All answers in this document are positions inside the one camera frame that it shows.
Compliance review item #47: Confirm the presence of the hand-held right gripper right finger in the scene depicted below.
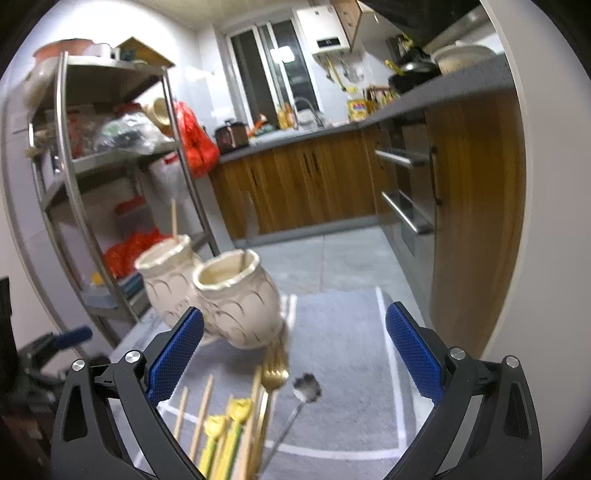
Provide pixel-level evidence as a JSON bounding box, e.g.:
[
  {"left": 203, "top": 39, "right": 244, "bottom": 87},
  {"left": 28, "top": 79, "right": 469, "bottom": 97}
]
[{"left": 381, "top": 301, "right": 543, "bottom": 480}]

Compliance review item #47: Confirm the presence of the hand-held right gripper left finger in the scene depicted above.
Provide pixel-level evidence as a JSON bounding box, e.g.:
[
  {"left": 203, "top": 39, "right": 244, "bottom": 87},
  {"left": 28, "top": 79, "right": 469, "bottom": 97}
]
[{"left": 51, "top": 306, "right": 206, "bottom": 480}]

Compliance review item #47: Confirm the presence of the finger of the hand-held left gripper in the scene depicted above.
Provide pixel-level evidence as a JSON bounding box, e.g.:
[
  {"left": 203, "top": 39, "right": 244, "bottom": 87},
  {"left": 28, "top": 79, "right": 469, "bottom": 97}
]
[{"left": 18, "top": 325, "right": 94, "bottom": 370}]

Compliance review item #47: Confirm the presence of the cream ceramic utensil jar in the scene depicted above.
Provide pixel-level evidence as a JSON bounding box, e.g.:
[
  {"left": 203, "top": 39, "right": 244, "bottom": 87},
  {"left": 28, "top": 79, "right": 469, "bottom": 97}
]
[
  {"left": 191, "top": 249, "right": 289, "bottom": 352},
  {"left": 135, "top": 234, "right": 206, "bottom": 326}
]

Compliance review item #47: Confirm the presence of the gold fork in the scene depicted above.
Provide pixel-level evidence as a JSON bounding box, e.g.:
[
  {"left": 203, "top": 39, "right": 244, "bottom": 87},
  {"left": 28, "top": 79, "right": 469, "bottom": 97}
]
[{"left": 252, "top": 345, "right": 291, "bottom": 480}]

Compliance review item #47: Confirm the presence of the silver paw-shaped spoon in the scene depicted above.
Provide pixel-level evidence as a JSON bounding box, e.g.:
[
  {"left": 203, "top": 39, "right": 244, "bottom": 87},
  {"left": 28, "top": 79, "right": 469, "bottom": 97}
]
[{"left": 261, "top": 373, "right": 323, "bottom": 469}]

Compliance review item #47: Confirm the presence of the red-lid plastic container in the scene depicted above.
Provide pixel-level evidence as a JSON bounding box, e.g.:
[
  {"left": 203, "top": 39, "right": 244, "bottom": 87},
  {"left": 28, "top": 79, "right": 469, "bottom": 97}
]
[{"left": 113, "top": 198, "right": 151, "bottom": 236}]

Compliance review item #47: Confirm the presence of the stainless built-in oven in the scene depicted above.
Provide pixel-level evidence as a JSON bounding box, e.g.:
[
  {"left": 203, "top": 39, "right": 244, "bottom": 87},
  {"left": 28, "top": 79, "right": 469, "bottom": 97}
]
[{"left": 374, "top": 115, "right": 437, "bottom": 259}]

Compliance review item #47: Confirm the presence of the white plastic bag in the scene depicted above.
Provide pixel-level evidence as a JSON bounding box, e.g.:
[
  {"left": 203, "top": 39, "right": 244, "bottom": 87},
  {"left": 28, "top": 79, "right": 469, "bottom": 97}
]
[{"left": 148, "top": 154, "right": 190, "bottom": 217}]

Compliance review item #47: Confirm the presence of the metal shelf rack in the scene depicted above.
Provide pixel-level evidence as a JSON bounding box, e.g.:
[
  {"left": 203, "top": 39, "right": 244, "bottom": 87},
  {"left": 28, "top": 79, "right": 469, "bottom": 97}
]
[{"left": 2, "top": 51, "right": 222, "bottom": 352}]

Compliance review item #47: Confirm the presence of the wooden kitchen cabinet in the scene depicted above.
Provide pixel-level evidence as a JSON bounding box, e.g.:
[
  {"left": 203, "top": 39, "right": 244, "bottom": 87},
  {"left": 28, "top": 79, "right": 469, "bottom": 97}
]
[{"left": 208, "top": 88, "right": 527, "bottom": 356}]

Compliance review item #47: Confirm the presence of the clear plastic bag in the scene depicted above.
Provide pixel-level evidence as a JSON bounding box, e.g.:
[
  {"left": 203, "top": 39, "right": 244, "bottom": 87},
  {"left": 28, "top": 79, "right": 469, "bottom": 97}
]
[{"left": 90, "top": 113, "right": 174, "bottom": 155}]

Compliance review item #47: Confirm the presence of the hanging red plastic bag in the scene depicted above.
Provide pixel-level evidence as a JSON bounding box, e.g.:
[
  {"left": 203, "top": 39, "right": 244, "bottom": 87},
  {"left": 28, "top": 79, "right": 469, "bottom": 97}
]
[{"left": 173, "top": 102, "right": 220, "bottom": 178}]

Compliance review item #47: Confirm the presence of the dark red rice cooker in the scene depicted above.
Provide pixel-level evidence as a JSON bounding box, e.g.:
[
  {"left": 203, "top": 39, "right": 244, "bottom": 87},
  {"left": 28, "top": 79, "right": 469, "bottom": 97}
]
[{"left": 213, "top": 119, "right": 251, "bottom": 155}]

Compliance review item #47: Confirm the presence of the yellow cooking oil bottle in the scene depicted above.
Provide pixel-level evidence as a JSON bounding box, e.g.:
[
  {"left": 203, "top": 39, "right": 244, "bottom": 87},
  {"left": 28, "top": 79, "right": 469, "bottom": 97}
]
[{"left": 346, "top": 90, "right": 369, "bottom": 121}]

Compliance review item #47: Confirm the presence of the metal faucet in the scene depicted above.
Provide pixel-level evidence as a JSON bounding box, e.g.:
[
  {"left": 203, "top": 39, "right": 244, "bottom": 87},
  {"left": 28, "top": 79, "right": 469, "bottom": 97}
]
[{"left": 293, "top": 98, "right": 326, "bottom": 130}]

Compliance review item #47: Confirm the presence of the black wok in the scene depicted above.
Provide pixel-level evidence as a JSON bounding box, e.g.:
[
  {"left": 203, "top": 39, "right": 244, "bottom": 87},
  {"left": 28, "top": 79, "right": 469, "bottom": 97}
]
[{"left": 388, "top": 58, "right": 441, "bottom": 95}]

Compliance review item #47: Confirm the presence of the pink basin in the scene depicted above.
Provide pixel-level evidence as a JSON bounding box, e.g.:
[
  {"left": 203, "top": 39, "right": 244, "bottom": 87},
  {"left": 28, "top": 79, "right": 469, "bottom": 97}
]
[{"left": 33, "top": 39, "right": 95, "bottom": 65}]

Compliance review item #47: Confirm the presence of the kitchen window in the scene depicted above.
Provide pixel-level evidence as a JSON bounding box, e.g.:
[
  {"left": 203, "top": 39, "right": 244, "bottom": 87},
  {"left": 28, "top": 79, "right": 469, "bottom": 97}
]
[{"left": 222, "top": 18, "right": 324, "bottom": 130}]

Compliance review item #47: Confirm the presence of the cardboard box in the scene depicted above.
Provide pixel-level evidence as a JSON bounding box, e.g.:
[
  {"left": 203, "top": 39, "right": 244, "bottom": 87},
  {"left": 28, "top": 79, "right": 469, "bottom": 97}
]
[{"left": 113, "top": 36, "right": 176, "bottom": 69}]

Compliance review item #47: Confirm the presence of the white pot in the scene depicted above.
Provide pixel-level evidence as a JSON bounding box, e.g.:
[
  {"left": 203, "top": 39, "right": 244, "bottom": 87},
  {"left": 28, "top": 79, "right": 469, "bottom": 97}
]
[{"left": 431, "top": 41, "right": 497, "bottom": 77}]

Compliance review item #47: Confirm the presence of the black range hood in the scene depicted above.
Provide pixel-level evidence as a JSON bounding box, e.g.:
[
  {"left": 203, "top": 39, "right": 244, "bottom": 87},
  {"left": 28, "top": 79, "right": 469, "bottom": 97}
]
[{"left": 360, "top": 0, "right": 490, "bottom": 51}]

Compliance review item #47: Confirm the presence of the white water heater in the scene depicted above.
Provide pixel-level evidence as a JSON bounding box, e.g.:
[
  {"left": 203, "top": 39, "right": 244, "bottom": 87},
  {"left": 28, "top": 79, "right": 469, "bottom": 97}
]
[{"left": 295, "top": 4, "right": 354, "bottom": 56}]

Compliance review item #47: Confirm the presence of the wooden wall cabinet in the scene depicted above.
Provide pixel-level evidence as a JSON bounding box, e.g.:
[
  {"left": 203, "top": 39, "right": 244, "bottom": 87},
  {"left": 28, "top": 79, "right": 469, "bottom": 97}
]
[{"left": 332, "top": 0, "right": 363, "bottom": 51}]

